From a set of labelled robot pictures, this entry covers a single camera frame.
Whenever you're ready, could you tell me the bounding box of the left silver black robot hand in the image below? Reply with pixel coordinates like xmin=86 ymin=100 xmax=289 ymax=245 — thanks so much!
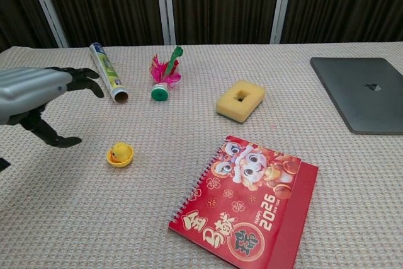
xmin=0 ymin=66 xmax=105 ymax=148

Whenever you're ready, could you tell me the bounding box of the woven beige tablecloth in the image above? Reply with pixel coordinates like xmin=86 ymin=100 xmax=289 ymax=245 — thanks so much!
xmin=0 ymin=41 xmax=403 ymax=269

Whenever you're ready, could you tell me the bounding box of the red 2026 spiral calendar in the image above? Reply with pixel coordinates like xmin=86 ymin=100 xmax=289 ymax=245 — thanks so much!
xmin=167 ymin=135 xmax=319 ymax=269

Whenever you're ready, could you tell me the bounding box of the feather shuttlecock with green base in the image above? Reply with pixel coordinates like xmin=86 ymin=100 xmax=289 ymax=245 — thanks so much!
xmin=149 ymin=45 xmax=184 ymax=102

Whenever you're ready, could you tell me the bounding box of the yellow sponge with hole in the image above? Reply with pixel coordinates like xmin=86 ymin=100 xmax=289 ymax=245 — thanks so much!
xmin=215 ymin=81 xmax=266 ymax=124

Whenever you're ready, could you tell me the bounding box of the grey laptop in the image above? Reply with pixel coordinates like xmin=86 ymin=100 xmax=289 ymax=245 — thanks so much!
xmin=310 ymin=57 xmax=403 ymax=135

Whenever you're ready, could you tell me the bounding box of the white screen frame post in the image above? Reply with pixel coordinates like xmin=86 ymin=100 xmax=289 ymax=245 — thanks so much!
xmin=154 ymin=0 xmax=177 ymax=46
xmin=270 ymin=0 xmax=296 ymax=45
xmin=25 ymin=0 xmax=70 ymax=49

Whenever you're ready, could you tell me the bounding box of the yellow rubber duck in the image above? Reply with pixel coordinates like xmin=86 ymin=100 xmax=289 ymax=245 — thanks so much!
xmin=109 ymin=142 xmax=132 ymax=161

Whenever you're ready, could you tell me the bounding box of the plastic wrap roll tube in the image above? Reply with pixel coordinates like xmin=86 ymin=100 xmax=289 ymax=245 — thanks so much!
xmin=89 ymin=42 xmax=130 ymax=105

